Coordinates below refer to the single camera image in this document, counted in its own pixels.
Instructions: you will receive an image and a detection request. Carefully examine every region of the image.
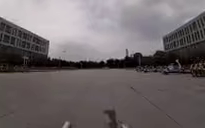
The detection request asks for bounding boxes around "row of trees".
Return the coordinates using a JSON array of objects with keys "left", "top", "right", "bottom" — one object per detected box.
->
[{"left": 33, "top": 49, "right": 191, "bottom": 70}]

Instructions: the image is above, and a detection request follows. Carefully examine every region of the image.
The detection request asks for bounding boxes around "distant tower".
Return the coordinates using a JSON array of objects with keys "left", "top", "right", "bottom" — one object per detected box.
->
[{"left": 124, "top": 48, "right": 130, "bottom": 59}]

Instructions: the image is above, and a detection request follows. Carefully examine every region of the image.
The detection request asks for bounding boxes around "grey paved plaza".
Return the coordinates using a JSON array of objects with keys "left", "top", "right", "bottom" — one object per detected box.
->
[{"left": 0, "top": 68, "right": 205, "bottom": 128}]

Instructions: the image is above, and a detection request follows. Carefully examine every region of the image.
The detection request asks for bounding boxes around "white scooter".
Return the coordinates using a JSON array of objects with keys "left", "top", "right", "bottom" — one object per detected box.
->
[{"left": 162, "top": 59, "right": 183, "bottom": 76}]

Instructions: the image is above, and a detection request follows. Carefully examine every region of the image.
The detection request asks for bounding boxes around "long pale windowed building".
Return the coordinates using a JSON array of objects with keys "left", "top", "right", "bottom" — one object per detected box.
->
[{"left": 0, "top": 12, "right": 51, "bottom": 64}]

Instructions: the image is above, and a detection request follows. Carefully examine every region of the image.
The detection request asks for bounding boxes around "pale grid-windowed building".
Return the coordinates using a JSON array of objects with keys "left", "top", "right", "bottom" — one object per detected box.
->
[{"left": 162, "top": 5, "right": 205, "bottom": 56}]

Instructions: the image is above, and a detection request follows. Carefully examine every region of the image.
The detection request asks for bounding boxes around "row of parked bicycles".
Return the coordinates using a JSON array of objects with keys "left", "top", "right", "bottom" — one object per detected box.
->
[
  {"left": 0, "top": 63, "right": 30, "bottom": 74},
  {"left": 135, "top": 58, "right": 205, "bottom": 78}
]

